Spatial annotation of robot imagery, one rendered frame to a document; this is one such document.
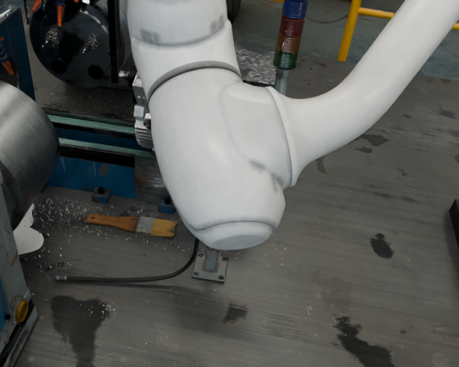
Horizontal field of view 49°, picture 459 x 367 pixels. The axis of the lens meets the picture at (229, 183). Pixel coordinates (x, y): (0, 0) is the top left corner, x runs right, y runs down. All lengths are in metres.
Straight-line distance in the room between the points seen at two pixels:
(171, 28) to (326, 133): 0.17
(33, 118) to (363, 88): 0.62
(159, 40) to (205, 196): 0.16
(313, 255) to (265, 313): 0.20
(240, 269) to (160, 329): 0.22
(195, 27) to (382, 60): 0.19
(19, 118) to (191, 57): 0.50
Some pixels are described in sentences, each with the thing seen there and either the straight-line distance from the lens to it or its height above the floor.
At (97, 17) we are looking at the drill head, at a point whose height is 1.12.
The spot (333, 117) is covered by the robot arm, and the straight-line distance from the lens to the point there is 0.49.
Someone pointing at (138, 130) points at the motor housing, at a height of 1.00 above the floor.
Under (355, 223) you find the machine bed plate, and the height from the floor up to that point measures 0.80.
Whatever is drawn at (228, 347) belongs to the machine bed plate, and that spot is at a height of 0.80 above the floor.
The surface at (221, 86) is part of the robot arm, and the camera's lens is 0.48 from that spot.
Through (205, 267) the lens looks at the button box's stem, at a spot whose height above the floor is 0.81.
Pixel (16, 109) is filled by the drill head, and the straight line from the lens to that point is 0.94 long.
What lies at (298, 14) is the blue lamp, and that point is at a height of 1.18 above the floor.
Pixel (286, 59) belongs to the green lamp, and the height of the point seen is 1.06.
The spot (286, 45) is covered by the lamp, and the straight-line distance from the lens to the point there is 1.35.
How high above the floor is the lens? 1.61
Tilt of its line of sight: 39 degrees down
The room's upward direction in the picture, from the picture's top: 7 degrees clockwise
